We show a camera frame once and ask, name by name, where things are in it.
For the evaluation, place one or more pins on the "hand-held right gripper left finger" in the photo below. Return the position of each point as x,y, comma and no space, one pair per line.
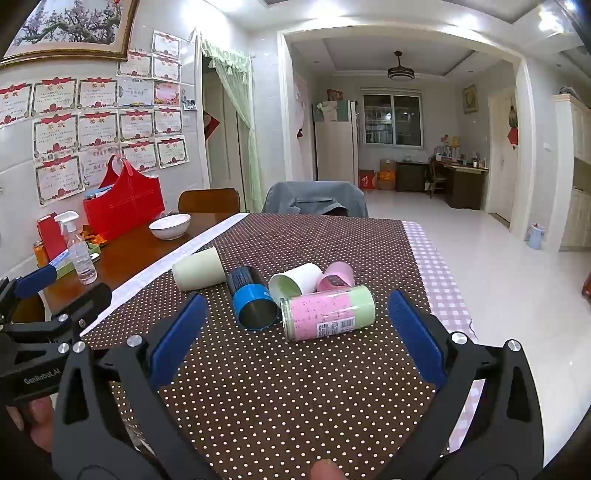
179,339

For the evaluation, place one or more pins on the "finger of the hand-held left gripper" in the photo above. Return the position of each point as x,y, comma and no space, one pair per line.
87,300
33,280

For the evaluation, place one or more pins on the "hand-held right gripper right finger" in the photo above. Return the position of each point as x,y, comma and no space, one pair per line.
416,337

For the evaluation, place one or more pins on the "pink and green cup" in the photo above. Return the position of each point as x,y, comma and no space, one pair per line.
330,313

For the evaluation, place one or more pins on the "pale green cup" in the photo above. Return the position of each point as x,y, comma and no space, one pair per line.
198,270

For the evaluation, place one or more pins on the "white cup green inside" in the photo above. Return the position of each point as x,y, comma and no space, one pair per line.
295,282

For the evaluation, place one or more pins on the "person's left hand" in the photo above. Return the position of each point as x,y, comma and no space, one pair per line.
39,420

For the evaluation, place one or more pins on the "person's right hand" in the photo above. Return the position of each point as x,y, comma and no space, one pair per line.
326,471

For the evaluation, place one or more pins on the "clear spray bottle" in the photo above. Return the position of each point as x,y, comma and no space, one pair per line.
83,263

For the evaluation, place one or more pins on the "red box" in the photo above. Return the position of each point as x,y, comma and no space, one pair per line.
51,237

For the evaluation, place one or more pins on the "pink checked tablecloth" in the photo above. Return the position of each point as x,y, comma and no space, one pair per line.
438,277

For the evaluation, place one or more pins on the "white cloth strip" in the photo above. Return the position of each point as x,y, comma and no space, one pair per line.
152,272

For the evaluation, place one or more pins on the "blue and black can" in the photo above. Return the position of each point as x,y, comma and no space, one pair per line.
251,300

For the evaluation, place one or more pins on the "red bag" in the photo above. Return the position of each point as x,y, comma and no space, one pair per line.
124,203

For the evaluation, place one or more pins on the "white bowl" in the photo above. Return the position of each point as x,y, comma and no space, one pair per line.
169,226

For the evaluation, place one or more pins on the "brown polka dot tablecloth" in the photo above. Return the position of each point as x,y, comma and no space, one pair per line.
277,397

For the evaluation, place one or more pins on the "blue waste bin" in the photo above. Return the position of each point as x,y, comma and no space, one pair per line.
536,237

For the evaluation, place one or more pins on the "dark wooden desk chair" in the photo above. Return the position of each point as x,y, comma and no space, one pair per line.
434,180

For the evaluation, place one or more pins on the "orange carton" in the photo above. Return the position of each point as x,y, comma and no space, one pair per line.
387,181

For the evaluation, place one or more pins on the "dark low cabinet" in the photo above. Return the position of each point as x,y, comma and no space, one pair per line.
411,177

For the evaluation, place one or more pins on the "dark wooden desk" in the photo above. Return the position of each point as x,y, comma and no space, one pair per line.
466,184

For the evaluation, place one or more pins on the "red carton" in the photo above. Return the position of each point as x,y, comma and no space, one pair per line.
367,180

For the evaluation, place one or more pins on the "grey jacket on chair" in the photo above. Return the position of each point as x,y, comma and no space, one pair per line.
314,198

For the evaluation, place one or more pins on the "brown cardboard box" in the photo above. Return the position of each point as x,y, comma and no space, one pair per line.
388,165

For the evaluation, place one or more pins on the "white door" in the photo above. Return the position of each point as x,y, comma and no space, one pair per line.
501,175

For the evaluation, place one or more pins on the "white refrigerator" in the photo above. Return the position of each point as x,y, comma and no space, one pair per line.
334,147

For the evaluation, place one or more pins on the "green curtain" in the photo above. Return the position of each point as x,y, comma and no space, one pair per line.
251,138

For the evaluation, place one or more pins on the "window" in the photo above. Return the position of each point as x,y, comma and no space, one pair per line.
392,120

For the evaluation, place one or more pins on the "red door ornament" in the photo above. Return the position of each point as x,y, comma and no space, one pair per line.
512,129

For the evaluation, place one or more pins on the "cream cabinet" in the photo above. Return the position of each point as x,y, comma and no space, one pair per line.
575,161

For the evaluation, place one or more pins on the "framed blossom painting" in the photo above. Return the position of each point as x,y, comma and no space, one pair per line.
69,27

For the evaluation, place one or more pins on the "ceiling lamp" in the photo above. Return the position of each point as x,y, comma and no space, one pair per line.
400,71

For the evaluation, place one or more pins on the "group of wall certificates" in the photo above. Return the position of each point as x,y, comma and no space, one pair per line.
92,124

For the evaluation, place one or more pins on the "red paper wall decoration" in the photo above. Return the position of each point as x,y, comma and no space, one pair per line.
212,124

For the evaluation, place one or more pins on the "small framed wall picture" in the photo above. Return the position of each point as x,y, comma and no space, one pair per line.
470,98

